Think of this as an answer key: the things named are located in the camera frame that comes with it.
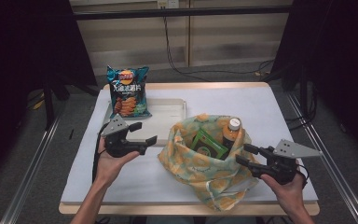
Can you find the black wall cable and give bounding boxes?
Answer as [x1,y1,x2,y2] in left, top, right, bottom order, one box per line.
[162,7,276,77]

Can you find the metal floor rail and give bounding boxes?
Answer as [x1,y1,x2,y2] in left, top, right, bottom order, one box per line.
[0,115,62,224]
[287,92,358,224]

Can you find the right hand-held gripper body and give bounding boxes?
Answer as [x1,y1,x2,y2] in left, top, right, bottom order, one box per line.
[249,138,324,185]

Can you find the green snack packet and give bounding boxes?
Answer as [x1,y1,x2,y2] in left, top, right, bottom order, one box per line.
[189,127,229,161]

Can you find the orange drink bottle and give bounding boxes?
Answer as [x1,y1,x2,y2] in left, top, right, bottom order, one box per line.
[222,117,242,151]

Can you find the blue chips bag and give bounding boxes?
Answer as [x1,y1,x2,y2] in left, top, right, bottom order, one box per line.
[106,64,153,119]

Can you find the white wall socket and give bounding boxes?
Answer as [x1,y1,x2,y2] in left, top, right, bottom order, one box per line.
[157,0,180,9]

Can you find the wooden table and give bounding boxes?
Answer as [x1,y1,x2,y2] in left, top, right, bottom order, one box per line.
[58,81,321,217]

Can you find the black floor cables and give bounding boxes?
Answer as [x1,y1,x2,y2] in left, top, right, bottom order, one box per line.
[285,82,321,132]

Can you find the lemon print cloth bag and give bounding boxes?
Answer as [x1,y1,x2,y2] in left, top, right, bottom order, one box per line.
[158,113,260,213]

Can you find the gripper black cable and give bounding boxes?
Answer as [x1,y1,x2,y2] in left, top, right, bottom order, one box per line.
[296,162,310,189]
[91,123,110,185]

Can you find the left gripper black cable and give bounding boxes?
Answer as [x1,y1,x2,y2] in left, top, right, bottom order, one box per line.
[91,123,110,185]

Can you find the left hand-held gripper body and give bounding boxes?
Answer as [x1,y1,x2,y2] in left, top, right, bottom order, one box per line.
[101,114,147,159]

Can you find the person's right hand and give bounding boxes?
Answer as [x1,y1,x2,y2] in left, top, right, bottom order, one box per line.
[259,172,308,212]

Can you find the person's left hand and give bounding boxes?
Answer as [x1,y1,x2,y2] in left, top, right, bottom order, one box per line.
[94,137,141,188]

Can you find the black metal stand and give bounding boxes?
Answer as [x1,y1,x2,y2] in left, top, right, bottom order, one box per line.
[41,80,58,131]
[297,62,312,117]

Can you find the black horizontal bar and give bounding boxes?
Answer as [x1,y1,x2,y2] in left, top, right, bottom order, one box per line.
[74,5,293,21]

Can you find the white tray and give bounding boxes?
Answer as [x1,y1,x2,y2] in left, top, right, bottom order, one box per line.
[101,98,187,147]

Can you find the dark curtain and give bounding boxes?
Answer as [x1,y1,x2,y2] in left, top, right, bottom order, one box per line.
[271,0,358,162]

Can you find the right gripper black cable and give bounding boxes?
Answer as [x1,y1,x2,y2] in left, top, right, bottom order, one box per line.
[296,162,310,189]

